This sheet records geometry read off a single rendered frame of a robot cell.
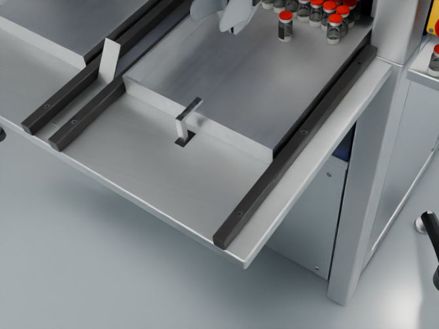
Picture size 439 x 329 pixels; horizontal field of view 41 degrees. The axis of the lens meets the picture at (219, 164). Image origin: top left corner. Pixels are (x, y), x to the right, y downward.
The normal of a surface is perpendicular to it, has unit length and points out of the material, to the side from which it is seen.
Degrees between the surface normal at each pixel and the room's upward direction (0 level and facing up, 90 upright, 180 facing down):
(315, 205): 90
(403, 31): 90
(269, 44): 0
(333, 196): 90
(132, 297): 0
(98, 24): 0
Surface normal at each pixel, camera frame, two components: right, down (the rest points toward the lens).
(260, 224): -0.07, -0.60
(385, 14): -0.58, 0.67
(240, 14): 0.81, 0.46
